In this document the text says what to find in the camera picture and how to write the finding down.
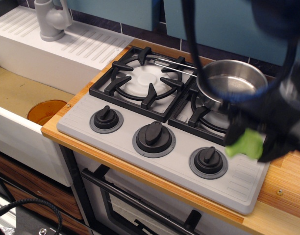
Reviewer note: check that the black right stove knob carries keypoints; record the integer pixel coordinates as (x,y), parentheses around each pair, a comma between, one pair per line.
(208,163)

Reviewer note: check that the stainless steel pot with handle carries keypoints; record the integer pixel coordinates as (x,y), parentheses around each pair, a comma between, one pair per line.
(230,77)

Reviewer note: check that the grey toy faucet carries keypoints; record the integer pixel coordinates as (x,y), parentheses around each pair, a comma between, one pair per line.
(52,21)

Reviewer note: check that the green toy cauliflower floret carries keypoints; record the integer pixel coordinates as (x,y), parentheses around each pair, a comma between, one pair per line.
(250,144)

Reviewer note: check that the black burner grate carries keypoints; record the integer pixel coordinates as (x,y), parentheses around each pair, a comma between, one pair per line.
(145,82)
(192,121)

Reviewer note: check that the black stove knob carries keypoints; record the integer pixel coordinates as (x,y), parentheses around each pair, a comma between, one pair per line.
(106,120)
(154,140)
(208,163)

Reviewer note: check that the grey toy stove top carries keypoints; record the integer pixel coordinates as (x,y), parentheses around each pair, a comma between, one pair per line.
(238,189)

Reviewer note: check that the black left burner grate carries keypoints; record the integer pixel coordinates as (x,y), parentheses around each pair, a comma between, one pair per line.
(145,82)

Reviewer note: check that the black left stove knob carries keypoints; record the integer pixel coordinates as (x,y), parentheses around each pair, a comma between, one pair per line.
(106,120)

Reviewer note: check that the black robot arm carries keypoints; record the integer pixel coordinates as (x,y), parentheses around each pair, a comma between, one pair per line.
(281,19)

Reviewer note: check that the oven door with black handle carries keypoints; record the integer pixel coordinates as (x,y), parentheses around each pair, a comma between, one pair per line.
(133,208)

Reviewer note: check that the orange plastic plate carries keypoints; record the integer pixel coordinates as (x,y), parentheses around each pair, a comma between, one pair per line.
(42,112)

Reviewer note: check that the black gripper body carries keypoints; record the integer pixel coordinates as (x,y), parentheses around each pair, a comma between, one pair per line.
(276,112)

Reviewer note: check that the black middle stove knob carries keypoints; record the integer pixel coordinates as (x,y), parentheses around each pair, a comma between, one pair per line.
(154,140)

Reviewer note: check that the black right burner grate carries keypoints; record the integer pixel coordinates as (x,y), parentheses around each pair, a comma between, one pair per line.
(192,121)

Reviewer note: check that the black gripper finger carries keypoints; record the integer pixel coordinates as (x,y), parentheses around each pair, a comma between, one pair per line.
(276,146)
(235,130)

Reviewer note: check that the wooden drawer fronts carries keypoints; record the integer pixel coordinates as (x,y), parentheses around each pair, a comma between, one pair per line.
(19,181)

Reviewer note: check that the white toy sink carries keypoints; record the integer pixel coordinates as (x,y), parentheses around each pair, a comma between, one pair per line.
(33,71)

